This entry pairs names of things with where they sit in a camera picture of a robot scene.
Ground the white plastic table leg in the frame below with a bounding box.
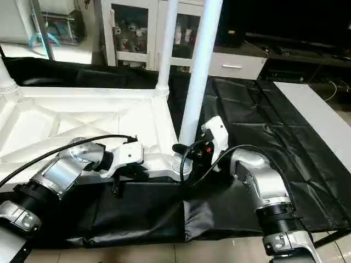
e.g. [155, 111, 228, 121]
[172, 0, 224, 179]
[0, 55, 20, 95]
[155, 0, 180, 97]

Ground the black work mat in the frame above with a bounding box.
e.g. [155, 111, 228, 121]
[0, 55, 351, 248]

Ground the white plastic table top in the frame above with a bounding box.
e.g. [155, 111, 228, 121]
[0, 87, 194, 190]

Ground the white drawer unit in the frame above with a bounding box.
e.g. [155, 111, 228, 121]
[189, 49, 268, 81]

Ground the white glass-door cabinet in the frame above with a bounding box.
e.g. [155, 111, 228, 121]
[100, 0, 207, 70]

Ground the black metal stand leg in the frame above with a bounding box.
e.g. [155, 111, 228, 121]
[313, 227, 351, 249]

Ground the teal storage box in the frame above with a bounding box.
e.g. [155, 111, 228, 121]
[30, 11, 86, 48]

